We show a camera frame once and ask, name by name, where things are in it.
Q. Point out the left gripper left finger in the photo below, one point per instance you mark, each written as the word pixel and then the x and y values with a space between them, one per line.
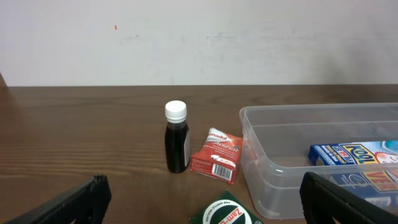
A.
pixel 86 203

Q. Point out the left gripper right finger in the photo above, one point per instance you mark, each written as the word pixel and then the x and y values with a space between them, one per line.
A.
pixel 324 202

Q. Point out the blue Kool Fever box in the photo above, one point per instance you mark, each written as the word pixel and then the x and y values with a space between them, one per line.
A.
pixel 377 187

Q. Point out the clear plastic container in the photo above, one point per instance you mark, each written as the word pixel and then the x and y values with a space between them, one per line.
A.
pixel 277 140

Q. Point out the dark bottle white cap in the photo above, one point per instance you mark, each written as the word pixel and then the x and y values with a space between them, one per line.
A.
pixel 177 137

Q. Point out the red Panadol ActiFast box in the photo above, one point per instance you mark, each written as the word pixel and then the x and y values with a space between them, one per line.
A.
pixel 219 156

